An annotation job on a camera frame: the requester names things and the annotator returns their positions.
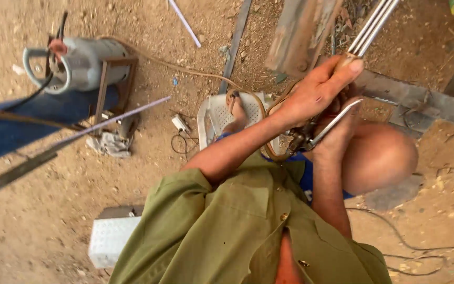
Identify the blue cylinder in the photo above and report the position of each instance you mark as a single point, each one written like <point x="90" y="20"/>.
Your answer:
<point x="18" y="126"/>

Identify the brown metal cylinder stand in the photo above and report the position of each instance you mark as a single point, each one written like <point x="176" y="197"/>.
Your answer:
<point x="107" y="85"/>

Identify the green shirt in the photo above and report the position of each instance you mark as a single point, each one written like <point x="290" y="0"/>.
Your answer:
<point x="219" y="232"/>

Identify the dark flat metal strip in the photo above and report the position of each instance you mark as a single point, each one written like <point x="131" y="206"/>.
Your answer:
<point x="235" y="43"/>

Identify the person's right fingers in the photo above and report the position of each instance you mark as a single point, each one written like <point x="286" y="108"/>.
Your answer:
<point x="345" y="98"/>

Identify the person's foot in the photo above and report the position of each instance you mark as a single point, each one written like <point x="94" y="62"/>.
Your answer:
<point x="238" y="116"/>

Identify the long metal bar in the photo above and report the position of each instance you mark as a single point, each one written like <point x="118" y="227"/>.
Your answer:
<point x="105" y="122"/>

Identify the metal gas cutting torch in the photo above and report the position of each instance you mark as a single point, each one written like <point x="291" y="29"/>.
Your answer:
<point x="371" y="29"/>

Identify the white plastic pipe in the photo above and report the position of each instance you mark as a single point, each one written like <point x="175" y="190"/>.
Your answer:
<point x="184" y="23"/>

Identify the red gas regulator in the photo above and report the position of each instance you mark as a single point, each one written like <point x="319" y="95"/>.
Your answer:
<point x="58" y="46"/>

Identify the white patterned metal box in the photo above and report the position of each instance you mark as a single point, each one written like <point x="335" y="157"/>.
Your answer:
<point x="110" y="240"/>

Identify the brown sandal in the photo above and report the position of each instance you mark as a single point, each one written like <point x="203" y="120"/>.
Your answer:
<point x="233" y="96"/>

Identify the grey rag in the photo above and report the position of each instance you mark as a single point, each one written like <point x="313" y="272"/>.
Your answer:
<point x="108" y="145"/>

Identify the person's bare knee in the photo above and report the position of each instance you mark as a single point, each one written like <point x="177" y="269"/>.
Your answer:
<point x="380" y="157"/>

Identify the white plastic chair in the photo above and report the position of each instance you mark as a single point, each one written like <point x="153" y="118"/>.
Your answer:
<point x="215" y="114"/>

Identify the rusty metal beam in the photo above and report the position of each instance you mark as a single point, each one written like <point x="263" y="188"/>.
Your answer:
<point x="302" y="35"/>

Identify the person's left hand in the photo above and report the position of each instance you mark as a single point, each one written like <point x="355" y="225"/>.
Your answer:
<point x="309" y="96"/>

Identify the person's right hand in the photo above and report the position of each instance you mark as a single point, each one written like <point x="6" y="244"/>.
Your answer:
<point x="339" y="134"/>

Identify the grey gas cylinder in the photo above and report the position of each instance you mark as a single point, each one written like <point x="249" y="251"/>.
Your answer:
<point x="89" y="63"/>

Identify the grey steel angle beam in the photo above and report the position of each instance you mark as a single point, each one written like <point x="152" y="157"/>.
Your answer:
<point x="420" y="100"/>

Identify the flat grey stone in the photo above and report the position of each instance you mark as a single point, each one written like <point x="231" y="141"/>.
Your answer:
<point x="394" y="193"/>

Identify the blue shorts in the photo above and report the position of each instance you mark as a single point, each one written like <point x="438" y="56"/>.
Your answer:
<point x="308" y="177"/>

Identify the white power adapter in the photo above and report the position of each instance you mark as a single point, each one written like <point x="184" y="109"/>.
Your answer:
<point x="179" y="123"/>

